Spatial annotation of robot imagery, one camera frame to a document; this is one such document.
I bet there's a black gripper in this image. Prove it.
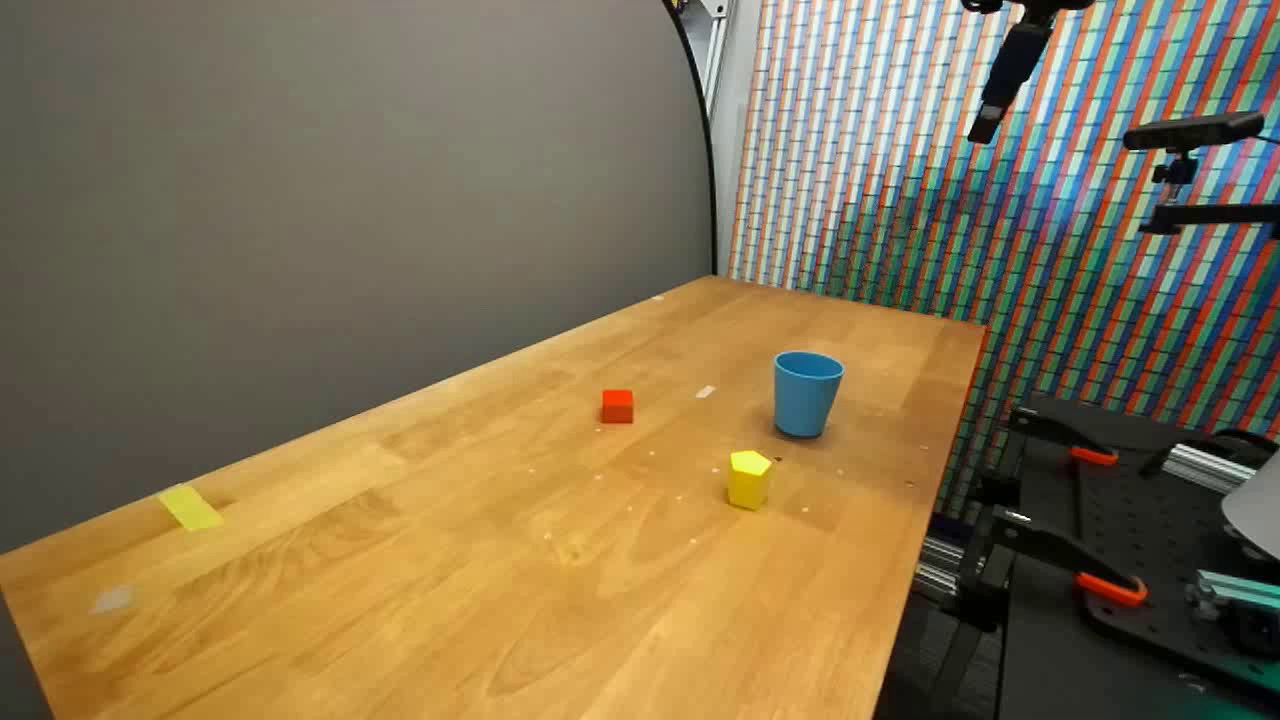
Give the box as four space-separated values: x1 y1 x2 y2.
960 0 1099 146

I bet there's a yellow block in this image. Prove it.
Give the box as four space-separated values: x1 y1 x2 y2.
724 446 781 516

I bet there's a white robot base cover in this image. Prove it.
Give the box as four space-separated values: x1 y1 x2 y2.
1218 446 1280 568

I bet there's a light blue cup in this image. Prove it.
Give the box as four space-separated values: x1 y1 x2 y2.
773 348 849 442

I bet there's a red block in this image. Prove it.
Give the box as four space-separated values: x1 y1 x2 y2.
596 383 640 428

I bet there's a colourful patterned backdrop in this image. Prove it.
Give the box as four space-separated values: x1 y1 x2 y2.
729 0 1280 450

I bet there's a silver aluminium extrusion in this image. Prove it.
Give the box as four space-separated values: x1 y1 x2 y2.
1157 434 1266 499

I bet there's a black perforated side table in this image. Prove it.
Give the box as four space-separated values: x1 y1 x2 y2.
882 397 1280 720

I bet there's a grey backdrop panel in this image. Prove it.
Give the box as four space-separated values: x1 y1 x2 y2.
0 0 720 558

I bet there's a black camera on stand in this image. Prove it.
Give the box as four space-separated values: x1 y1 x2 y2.
1122 112 1269 193

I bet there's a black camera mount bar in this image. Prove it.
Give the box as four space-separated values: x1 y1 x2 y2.
1137 196 1280 244

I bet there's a white backdrop frame post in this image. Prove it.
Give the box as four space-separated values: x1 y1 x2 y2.
674 0 766 287

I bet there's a black curved cable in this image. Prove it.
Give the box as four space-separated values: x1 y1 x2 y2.
662 0 724 280

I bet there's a small orange handled clamp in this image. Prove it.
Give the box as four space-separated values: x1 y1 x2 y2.
1006 404 1125 476

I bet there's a large orange handled clamp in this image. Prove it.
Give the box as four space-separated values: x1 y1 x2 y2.
981 504 1157 617

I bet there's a teal metal rail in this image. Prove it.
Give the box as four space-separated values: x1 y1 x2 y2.
1187 565 1280 626

